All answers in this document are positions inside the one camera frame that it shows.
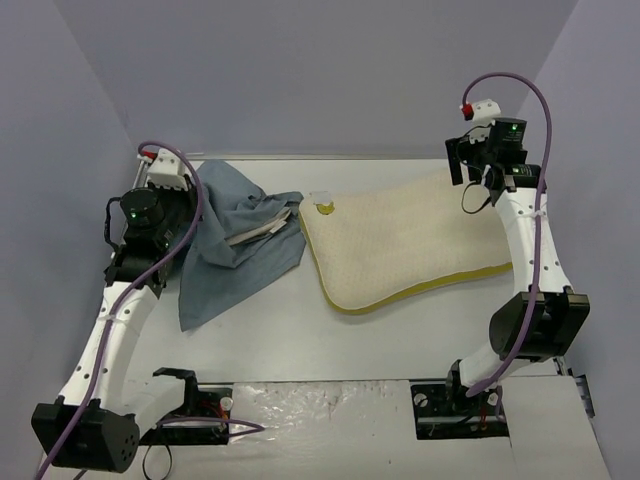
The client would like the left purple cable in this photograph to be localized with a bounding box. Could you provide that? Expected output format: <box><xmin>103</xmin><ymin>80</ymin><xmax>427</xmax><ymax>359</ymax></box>
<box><xmin>34</xmin><ymin>141</ymin><xmax>267</xmax><ymax>476</ymax></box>

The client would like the blue-grey pillowcase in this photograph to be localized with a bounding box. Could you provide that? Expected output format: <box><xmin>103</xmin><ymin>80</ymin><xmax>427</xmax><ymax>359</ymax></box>
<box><xmin>178</xmin><ymin>162</ymin><xmax>306</xmax><ymax>332</ymax></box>

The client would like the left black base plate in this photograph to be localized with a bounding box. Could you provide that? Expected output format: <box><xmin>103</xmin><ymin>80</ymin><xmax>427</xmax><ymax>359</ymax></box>
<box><xmin>140</xmin><ymin>384</ymin><xmax>233</xmax><ymax>447</ymax></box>

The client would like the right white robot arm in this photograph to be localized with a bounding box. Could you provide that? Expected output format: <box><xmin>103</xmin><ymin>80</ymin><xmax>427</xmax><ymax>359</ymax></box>
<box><xmin>443</xmin><ymin>117</ymin><xmax>590</xmax><ymax>413</ymax></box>

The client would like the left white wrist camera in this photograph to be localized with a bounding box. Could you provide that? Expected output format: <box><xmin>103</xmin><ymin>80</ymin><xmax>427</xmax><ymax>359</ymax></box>
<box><xmin>143</xmin><ymin>148</ymin><xmax>189</xmax><ymax>191</ymax></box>

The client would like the thin black cable loop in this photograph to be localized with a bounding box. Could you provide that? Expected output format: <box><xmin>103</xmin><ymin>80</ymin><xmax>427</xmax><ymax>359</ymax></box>
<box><xmin>141</xmin><ymin>439</ymin><xmax>174</xmax><ymax>480</ymax></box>

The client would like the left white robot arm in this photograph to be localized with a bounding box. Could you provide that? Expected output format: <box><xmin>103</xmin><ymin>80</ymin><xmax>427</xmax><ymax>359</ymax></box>
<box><xmin>31</xmin><ymin>175</ymin><xmax>203</xmax><ymax>478</ymax></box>

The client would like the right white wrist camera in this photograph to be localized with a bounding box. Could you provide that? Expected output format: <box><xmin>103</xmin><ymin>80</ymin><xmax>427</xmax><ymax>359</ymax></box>
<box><xmin>460</xmin><ymin>99</ymin><xmax>501</xmax><ymax>124</ymax></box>

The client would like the cream yellow-edged pillow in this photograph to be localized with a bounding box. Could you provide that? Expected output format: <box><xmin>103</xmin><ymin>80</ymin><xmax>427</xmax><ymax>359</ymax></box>
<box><xmin>299</xmin><ymin>169</ymin><xmax>512</xmax><ymax>315</ymax></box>

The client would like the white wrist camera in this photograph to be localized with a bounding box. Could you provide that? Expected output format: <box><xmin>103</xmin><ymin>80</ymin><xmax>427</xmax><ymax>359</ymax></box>
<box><xmin>143</xmin><ymin>148</ymin><xmax>189</xmax><ymax>191</ymax></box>
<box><xmin>460</xmin><ymin>99</ymin><xmax>501</xmax><ymax>124</ymax></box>

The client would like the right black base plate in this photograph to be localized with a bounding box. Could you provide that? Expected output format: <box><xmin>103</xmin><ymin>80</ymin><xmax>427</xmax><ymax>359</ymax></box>
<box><xmin>410</xmin><ymin>381</ymin><xmax>509</xmax><ymax>441</ymax></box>

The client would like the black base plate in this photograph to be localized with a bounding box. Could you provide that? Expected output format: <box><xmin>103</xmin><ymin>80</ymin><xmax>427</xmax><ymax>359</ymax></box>
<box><xmin>410</xmin><ymin>381</ymin><xmax>509</xmax><ymax>441</ymax></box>
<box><xmin>140</xmin><ymin>384</ymin><xmax>233</xmax><ymax>447</ymax></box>

